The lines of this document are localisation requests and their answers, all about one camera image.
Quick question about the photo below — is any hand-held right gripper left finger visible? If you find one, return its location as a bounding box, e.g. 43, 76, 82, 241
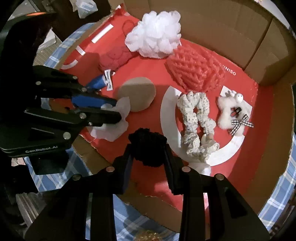
25, 144, 134, 241

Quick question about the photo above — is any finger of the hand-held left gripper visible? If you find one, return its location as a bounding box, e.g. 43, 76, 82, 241
23, 107, 123, 142
32, 65, 117, 109

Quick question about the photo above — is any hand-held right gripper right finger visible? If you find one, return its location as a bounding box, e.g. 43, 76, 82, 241
163, 144, 271, 241

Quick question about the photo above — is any white thin round pad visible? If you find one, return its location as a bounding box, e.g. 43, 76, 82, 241
90, 96, 131, 142

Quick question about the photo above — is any black knitted scrunchie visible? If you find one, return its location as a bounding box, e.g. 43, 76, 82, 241
128, 128, 168, 168

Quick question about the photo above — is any white cloth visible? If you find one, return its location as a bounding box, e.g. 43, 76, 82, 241
188, 161, 212, 176

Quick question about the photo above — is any round beige sponge pad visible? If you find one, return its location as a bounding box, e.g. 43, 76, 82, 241
117, 77, 156, 113

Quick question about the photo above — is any red knitted pouch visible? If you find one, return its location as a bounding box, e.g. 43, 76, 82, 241
98, 47, 137, 91

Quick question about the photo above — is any cream lace scrunchie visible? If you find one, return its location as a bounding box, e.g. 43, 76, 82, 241
177, 91, 220, 161

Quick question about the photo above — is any white fluffy bow hair clip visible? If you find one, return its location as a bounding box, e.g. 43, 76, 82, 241
217, 90, 254, 136

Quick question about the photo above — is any white mesh bath loofah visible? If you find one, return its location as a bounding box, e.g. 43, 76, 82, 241
125, 10, 182, 58

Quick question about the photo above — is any coral mesh bath loofah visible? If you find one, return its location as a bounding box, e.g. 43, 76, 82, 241
165, 44, 226, 92

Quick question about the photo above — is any cardboard box red inside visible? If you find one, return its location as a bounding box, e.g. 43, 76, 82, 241
32, 0, 296, 239

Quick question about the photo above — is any small clear plastic jar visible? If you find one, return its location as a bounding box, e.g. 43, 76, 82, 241
134, 229, 167, 241

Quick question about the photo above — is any clear plastic bag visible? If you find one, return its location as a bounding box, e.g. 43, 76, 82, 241
74, 0, 97, 19

